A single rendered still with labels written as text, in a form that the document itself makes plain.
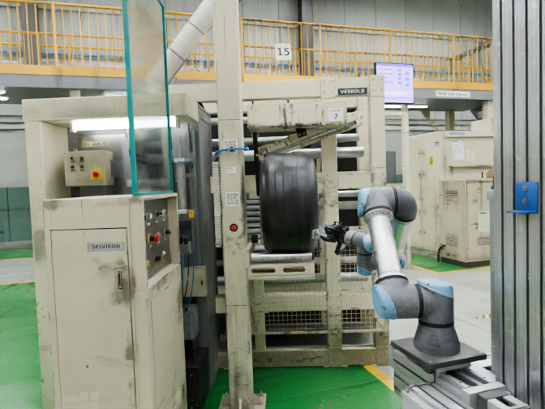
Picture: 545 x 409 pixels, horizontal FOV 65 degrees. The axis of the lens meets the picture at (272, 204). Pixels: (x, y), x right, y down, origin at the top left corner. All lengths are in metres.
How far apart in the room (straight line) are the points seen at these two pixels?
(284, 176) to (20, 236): 9.81
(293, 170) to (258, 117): 0.56
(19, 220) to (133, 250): 9.82
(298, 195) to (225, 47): 0.91
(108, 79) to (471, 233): 6.04
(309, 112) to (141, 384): 1.72
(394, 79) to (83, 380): 5.37
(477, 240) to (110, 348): 5.59
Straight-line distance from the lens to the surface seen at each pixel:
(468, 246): 6.60
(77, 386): 2.01
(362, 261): 2.01
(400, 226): 1.85
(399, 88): 6.33
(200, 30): 2.85
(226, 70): 2.45
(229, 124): 2.39
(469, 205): 6.57
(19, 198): 11.52
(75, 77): 7.69
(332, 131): 2.78
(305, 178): 2.18
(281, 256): 2.31
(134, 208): 1.75
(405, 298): 1.51
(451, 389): 1.53
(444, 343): 1.58
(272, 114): 2.64
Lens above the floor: 1.31
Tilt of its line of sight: 3 degrees down
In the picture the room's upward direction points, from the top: 2 degrees counter-clockwise
